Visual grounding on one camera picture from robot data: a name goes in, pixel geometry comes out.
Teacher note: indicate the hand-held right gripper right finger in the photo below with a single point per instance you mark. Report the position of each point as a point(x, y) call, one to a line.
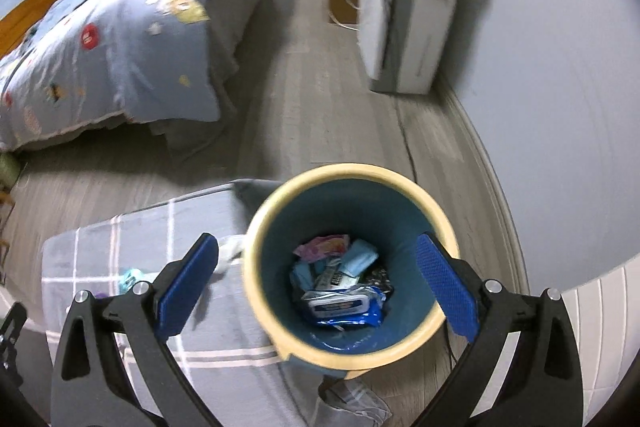
point(445, 282)

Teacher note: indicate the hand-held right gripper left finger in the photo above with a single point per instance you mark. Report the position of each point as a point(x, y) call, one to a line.
point(187, 282)

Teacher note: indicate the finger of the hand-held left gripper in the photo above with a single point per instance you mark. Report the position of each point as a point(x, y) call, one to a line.
point(12, 322)

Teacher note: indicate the black plastic bag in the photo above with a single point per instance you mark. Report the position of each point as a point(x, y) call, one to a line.
point(377, 282)

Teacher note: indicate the blue face mask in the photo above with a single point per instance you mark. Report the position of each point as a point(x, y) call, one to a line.
point(362, 257)

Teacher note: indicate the blue wet wipes packet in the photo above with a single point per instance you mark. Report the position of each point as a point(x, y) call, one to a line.
point(340, 307)

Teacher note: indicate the teal bin with cream rim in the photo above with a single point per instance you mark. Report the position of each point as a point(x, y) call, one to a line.
point(350, 187)

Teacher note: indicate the crumpled white tissue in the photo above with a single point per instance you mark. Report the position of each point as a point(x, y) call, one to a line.
point(231, 252)

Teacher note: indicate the small teal wrapper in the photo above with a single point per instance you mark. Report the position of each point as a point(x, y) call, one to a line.
point(130, 278)

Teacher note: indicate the grey mat with white lines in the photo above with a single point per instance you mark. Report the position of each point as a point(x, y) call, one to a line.
point(225, 332)

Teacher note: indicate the purple packet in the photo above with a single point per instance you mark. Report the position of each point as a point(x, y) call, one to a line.
point(101, 295)

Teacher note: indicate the pink red snack wrapper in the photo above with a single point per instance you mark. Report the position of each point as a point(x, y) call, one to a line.
point(322, 247)

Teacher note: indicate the green box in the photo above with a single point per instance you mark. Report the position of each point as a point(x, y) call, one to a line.
point(7, 169)

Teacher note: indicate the white panelled door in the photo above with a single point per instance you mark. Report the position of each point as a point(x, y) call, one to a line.
point(605, 302)

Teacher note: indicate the bed with blue duvet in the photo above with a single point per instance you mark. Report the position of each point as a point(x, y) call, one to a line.
point(125, 42)

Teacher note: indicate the white floor appliance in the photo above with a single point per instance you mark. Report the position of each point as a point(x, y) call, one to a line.
point(415, 7)

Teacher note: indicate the wooden bed headboard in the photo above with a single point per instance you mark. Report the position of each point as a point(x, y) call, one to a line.
point(30, 12)

